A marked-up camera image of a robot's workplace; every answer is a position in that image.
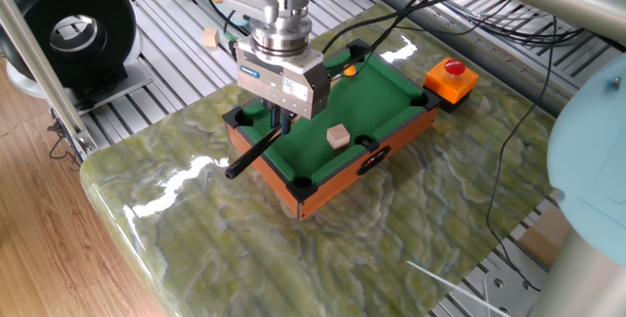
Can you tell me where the metal blower base plate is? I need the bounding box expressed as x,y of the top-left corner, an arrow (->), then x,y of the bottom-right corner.
7,30 -> 156,115

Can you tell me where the black cable bundle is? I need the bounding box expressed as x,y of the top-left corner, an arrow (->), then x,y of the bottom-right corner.
320,0 -> 588,68

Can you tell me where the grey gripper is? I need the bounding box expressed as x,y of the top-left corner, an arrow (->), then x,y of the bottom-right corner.
236,36 -> 333,136

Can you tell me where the brown cardboard block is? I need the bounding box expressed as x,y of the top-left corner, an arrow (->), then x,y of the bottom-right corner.
517,206 -> 571,267

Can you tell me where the aluminium mounting plate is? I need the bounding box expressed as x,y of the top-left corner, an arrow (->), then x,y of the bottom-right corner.
481,262 -> 549,317

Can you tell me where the white zip tie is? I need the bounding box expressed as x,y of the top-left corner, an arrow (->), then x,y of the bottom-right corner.
405,259 -> 511,317

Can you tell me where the long thin black cable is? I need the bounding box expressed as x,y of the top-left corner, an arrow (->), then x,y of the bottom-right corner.
486,16 -> 559,293

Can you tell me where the mini green pool table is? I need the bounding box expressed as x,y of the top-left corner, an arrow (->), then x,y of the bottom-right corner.
222,37 -> 442,222

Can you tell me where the light wooden cube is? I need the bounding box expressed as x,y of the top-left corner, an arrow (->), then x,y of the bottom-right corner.
326,122 -> 352,152

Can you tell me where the wooden pool cue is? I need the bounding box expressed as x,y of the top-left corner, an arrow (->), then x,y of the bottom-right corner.
224,68 -> 346,180

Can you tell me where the small wooden cube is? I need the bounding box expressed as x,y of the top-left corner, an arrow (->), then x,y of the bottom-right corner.
201,26 -> 221,48

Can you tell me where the orange emergency stop button box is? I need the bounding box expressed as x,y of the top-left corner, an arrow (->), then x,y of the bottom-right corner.
423,57 -> 480,114

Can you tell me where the black round blower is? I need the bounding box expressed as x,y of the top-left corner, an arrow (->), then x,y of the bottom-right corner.
0,0 -> 138,88

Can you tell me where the aluminium frame profile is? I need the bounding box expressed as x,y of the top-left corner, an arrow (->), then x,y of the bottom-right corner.
0,0 -> 99,158

